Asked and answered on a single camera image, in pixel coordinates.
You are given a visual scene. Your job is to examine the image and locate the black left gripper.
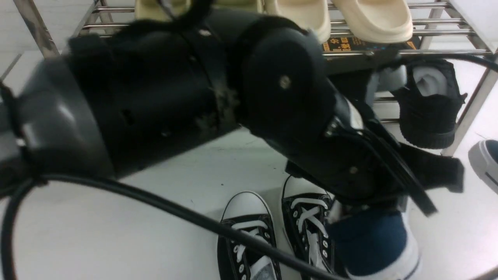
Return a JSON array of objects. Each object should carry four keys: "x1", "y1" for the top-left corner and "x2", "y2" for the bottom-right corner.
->
[{"x1": 268, "y1": 84, "x2": 465, "y2": 217}]

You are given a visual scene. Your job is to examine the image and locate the black lace-up sneaker right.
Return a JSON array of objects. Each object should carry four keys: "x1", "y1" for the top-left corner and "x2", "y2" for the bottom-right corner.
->
[{"x1": 280, "y1": 175, "x2": 340, "y2": 275}]

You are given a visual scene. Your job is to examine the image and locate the black orange book right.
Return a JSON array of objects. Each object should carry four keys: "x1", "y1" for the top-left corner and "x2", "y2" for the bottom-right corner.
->
[{"x1": 322, "y1": 37, "x2": 421, "y2": 53}]

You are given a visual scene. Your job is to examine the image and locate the black knit sneaker right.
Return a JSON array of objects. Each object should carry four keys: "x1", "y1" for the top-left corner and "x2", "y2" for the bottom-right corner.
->
[{"x1": 392, "y1": 59, "x2": 467, "y2": 150}]

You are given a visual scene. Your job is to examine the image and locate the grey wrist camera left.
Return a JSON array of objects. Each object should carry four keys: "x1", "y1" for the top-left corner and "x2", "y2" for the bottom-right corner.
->
[{"x1": 365, "y1": 49, "x2": 407, "y2": 106}]

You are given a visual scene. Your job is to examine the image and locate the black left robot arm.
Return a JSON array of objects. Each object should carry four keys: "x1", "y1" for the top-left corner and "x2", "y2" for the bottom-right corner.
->
[{"x1": 1, "y1": 9, "x2": 464, "y2": 215}]

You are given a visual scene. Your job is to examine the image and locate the green slipper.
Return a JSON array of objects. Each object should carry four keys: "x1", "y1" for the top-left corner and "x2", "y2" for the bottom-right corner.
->
[
  {"x1": 135, "y1": 0, "x2": 191, "y2": 21},
  {"x1": 214, "y1": 0, "x2": 265, "y2": 14}
]

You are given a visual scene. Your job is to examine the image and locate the cream slipper far right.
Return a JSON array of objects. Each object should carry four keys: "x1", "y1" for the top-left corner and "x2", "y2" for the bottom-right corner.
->
[{"x1": 332, "y1": 0, "x2": 413, "y2": 43}]

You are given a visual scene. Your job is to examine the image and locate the black lace-up sneaker left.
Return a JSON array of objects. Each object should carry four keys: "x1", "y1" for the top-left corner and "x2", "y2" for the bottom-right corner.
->
[{"x1": 217, "y1": 191, "x2": 283, "y2": 280}]

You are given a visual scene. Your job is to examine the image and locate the black lace-up sneaker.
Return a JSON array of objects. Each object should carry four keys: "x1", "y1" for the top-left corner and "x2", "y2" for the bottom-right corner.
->
[
  {"x1": 217, "y1": 191, "x2": 283, "y2": 280},
  {"x1": 280, "y1": 175, "x2": 340, "y2": 275}
]

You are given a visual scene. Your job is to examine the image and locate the navy canvas slip-on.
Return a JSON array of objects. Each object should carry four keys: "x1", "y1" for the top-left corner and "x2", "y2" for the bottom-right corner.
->
[
  {"x1": 468, "y1": 139, "x2": 498, "y2": 193},
  {"x1": 326, "y1": 209, "x2": 422, "y2": 280}
]

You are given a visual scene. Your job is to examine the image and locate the cream slipper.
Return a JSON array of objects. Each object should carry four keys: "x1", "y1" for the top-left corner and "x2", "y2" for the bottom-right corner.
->
[
  {"x1": 264, "y1": 0, "x2": 331, "y2": 43},
  {"x1": 332, "y1": 0, "x2": 413, "y2": 43}
]

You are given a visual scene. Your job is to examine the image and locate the stainless steel shoe rack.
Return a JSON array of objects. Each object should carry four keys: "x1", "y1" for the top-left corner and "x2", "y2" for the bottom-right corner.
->
[{"x1": 1, "y1": 0, "x2": 497, "y2": 155}]

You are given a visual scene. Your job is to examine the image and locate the green slipper far left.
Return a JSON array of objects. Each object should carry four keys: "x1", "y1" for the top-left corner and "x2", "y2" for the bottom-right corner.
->
[{"x1": 135, "y1": 0, "x2": 191, "y2": 21}]

